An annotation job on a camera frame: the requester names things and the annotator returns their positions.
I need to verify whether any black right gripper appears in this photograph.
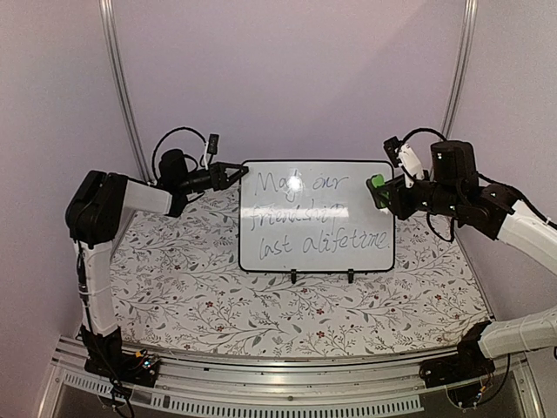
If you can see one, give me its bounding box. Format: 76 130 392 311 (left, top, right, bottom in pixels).
372 170 463 221

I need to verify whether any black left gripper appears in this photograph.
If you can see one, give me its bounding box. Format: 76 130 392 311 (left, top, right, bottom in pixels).
179 162 250 195

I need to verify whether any green black whiteboard eraser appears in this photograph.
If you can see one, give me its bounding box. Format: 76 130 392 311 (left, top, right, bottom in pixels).
366 174 385 193

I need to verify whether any white whiteboard black frame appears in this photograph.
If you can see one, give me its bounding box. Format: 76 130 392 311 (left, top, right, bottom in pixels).
238 159 396 273

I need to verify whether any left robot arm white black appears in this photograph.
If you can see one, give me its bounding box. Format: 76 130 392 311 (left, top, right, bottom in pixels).
65 149 249 338

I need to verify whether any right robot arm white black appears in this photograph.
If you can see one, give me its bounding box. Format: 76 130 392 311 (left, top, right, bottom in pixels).
366 137 556 380

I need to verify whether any floral patterned table mat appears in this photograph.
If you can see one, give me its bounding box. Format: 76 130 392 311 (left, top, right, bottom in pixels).
111 189 491 358

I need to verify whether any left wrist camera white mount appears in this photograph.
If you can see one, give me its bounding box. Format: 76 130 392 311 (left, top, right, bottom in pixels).
199 133 219 169

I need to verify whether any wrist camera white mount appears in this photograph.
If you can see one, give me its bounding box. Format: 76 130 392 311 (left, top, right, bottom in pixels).
199 133 219 169
383 137 425 188

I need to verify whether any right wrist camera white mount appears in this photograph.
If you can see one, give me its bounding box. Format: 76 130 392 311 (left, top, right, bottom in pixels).
383 137 425 188

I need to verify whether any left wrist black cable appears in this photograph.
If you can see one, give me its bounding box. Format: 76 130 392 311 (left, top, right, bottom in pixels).
151 126 208 179

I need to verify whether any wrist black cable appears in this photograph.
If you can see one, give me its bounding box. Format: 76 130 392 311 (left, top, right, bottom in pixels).
151 126 208 179
399 127 462 243

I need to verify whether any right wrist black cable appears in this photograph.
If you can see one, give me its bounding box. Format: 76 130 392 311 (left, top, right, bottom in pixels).
399 127 462 243

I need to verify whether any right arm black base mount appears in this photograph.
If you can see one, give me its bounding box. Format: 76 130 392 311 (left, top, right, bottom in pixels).
419 320 495 388

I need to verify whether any left aluminium frame post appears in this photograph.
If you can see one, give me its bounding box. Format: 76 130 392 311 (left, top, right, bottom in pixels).
98 0 152 182

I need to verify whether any aluminium frame post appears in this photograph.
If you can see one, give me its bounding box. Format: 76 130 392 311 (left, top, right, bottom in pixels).
441 0 478 138
98 0 152 182

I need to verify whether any right aluminium frame post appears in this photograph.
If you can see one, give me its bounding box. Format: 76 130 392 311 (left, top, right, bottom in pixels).
441 0 478 138

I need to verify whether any front aluminium rail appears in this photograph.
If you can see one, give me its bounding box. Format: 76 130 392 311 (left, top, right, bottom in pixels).
37 334 545 418

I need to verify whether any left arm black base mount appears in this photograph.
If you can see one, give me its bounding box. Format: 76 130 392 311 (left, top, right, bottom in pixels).
84 347 161 388

